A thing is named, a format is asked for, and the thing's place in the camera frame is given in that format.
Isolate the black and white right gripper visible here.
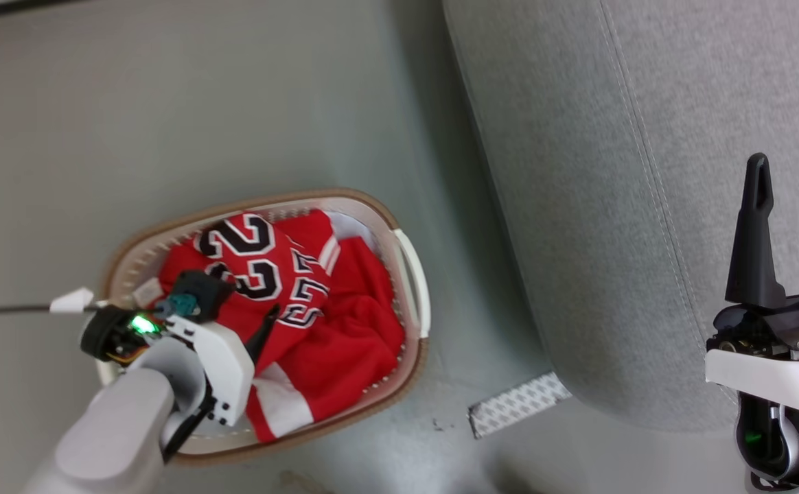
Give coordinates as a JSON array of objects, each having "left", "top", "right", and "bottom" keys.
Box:
[{"left": 705, "top": 148, "right": 799, "bottom": 416}]

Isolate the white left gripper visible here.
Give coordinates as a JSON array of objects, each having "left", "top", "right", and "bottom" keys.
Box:
[{"left": 163, "top": 304, "right": 281, "bottom": 427}]

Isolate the red basketball jersey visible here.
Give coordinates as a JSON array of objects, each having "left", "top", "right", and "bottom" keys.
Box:
[{"left": 158, "top": 209, "right": 406, "bottom": 443}]

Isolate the white laundry basket brown rim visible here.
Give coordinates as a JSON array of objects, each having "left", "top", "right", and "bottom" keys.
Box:
[{"left": 97, "top": 187, "right": 432, "bottom": 467}]

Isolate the grey fabric sofa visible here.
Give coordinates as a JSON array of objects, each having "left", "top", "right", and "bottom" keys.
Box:
[{"left": 441, "top": 0, "right": 799, "bottom": 434}]

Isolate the white patterned floor tape strip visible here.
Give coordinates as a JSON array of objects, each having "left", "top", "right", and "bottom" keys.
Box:
[{"left": 468, "top": 372, "right": 573, "bottom": 440}]

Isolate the white cable tag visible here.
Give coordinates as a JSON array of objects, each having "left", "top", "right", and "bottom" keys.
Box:
[{"left": 49, "top": 287, "right": 96, "bottom": 315}]

